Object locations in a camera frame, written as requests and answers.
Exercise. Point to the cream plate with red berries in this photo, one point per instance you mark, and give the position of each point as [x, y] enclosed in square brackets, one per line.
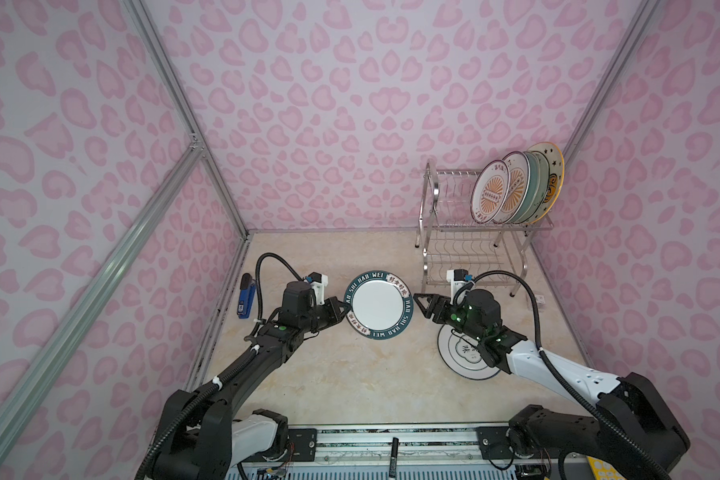
[544, 180]

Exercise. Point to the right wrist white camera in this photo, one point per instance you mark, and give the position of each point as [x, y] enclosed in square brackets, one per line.
[457, 278]

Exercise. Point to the small orange sunburst plate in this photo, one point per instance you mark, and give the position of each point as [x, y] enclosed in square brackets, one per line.
[489, 192]

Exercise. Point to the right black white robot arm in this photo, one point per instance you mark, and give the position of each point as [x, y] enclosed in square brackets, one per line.
[627, 422]

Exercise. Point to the large orange sunburst plate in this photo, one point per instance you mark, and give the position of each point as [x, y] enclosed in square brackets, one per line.
[518, 168]

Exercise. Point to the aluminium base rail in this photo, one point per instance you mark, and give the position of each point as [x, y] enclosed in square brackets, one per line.
[426, 451]

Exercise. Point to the dark green rimmed plate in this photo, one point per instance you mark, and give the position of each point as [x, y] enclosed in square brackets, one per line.
[381, 304]

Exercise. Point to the black marker pen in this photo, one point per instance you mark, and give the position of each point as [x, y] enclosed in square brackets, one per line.
[393, 462]

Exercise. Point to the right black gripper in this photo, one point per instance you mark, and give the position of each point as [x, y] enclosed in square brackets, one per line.
[437, 301]

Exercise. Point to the chrome two-tier dish rack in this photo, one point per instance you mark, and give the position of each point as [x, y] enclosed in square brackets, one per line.
[449, 238]

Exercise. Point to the cat and stars plate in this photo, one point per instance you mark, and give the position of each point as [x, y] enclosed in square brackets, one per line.
[557, 163]

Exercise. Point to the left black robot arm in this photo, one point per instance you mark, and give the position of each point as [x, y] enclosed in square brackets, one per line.
[240, 384]

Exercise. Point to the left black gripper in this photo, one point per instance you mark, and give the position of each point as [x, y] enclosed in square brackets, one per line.
[335, 316]

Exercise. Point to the teal flower plate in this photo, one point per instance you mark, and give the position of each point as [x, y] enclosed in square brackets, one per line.
[535, 172]

